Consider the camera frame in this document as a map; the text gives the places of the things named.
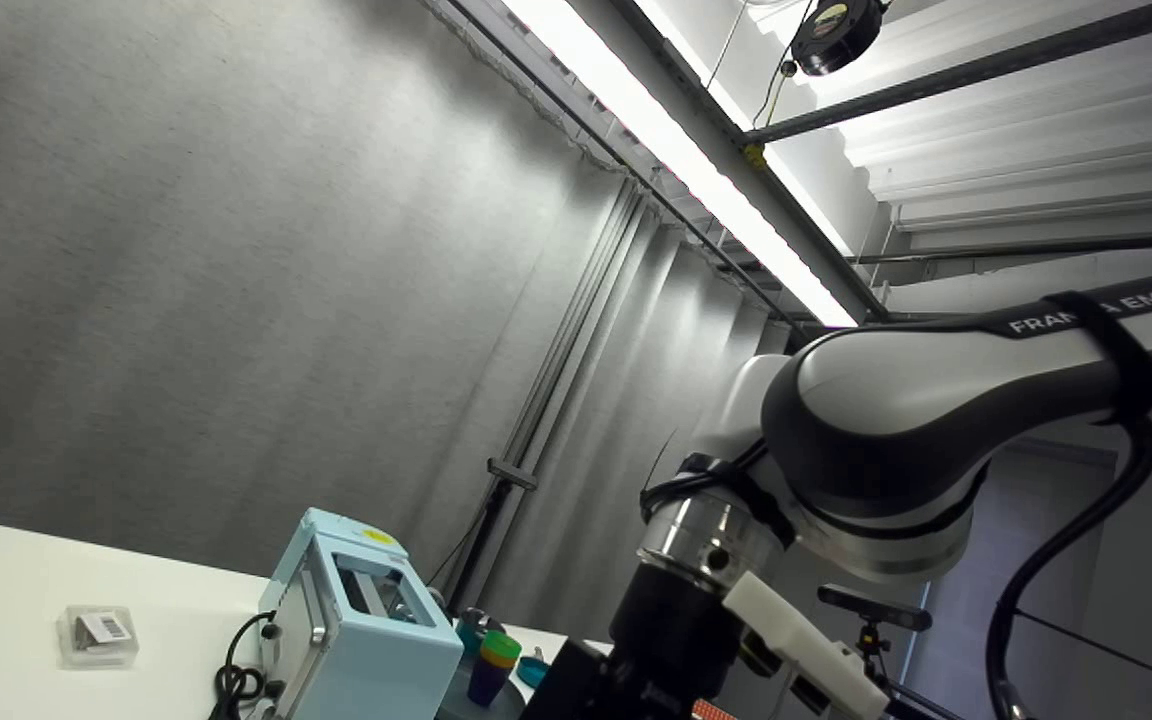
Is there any grey wall pole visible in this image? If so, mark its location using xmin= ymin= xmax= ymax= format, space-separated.
xmin=448 ymin=185 xmax=649 ymax=612

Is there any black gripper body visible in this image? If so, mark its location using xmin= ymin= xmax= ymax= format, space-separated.
xmin=609 ymin=564 xmax=747 ymax=720

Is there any green plastic cup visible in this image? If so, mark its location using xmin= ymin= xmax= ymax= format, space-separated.
xmin=474 ymin=620 xmax=527 ymax=672

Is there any light blue toaster oven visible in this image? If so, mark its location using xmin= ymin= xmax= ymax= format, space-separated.
xmin=254 ymin=502 xmax=469 ymax=720

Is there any black camera on stand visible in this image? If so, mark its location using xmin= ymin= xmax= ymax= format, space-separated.
xmin=814 ymin=578 xmax=933 ymax=720

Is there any blue plastic cup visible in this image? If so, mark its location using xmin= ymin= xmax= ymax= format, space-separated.
xmin=466 ymin=650 xmax=517 ymax=711

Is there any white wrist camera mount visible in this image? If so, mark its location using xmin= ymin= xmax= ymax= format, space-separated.
xmin=719 ymin=572 xmax=893 ymax=720

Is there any black ceiling beam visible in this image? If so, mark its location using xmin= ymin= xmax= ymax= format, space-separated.
xmin=744 ymin=0 xmax=1152 ymax=147

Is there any black oven power cable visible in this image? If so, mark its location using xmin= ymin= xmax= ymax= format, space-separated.
xmin=207 ymin=606 xmax=280 ymax=720

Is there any long ceiling light strip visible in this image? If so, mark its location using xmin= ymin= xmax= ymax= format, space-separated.
xmin=500 ymin=0 xmax=864 ymax=331

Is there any black round ceiling device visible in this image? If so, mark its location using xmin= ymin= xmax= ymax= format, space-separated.
xmin=782 ymin=0 xmax=893 ymax=74

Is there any thin black ceiling rail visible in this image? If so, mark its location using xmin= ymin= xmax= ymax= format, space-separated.
xmin=852 ymin=232 xmax=1152 ymax=271

